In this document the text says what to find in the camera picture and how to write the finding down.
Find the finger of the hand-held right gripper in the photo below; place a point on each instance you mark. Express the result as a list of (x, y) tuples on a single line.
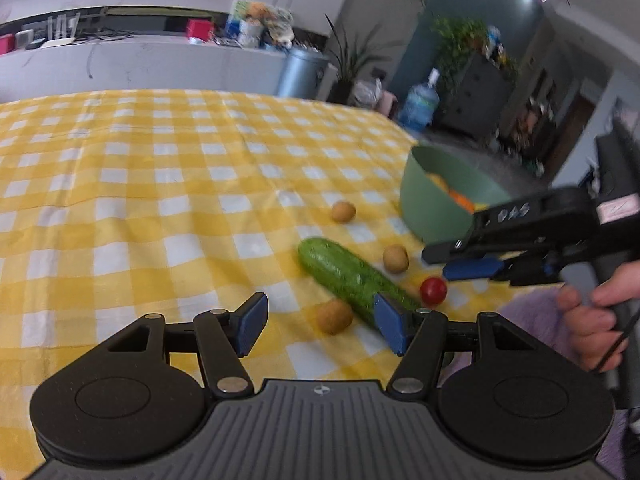
[(500, 230), (470, 269)]

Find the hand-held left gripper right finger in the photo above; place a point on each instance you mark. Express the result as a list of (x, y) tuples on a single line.
[(392, 322)]

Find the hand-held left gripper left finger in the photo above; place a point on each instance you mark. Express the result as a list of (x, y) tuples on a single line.
[(252, 322)]

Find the red cherry tomato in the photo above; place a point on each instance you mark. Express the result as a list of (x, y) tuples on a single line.
[(433, 290)]

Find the green cucumber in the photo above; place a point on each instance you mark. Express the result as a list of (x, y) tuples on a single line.
[(340, 270)]

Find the green colander bowl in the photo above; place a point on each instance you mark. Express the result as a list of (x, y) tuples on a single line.
[(430, 205)]

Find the person's right hand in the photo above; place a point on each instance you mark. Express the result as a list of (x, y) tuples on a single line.
[(590, 330)]

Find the orange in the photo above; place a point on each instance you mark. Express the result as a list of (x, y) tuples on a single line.
[(462, 201)]

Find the brown kiwi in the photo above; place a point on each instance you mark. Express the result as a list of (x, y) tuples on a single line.
[(334, 317), (343, 211), (396, 259)]

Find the purple fuzzy blanket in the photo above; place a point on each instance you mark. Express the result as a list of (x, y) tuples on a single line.
[(530, 310)]

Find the dark grey cabinet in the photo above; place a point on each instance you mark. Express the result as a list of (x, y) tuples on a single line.
[(475, 95)]

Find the blue water jug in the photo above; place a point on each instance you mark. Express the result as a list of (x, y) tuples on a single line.
[(417, 107)]

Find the pink small appliance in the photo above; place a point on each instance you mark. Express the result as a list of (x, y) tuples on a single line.
[(387, 105)]

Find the yellow checkered tablecloth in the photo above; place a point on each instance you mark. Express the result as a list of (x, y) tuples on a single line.
[(150, 185)]

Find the leafy green houseplant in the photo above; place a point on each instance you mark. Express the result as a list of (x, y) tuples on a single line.
[(457, 45)]

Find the white plastic bag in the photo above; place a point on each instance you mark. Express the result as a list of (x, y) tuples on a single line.
[(367, 92)]

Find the potted plant in black pot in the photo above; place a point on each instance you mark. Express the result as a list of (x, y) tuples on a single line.
[(345, 92)]

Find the grey metal trash can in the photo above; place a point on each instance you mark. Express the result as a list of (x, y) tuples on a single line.
[(300, 75)]

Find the white marble cabinet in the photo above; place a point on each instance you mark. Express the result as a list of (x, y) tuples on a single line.
[(150, 65)]

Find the red box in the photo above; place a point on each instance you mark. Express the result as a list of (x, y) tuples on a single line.
[(200, 30)]

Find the plush toy bouquet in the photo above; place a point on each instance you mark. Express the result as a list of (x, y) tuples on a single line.
[(257, 20)]

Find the white router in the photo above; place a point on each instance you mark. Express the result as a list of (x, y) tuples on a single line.
[(62, 30)]

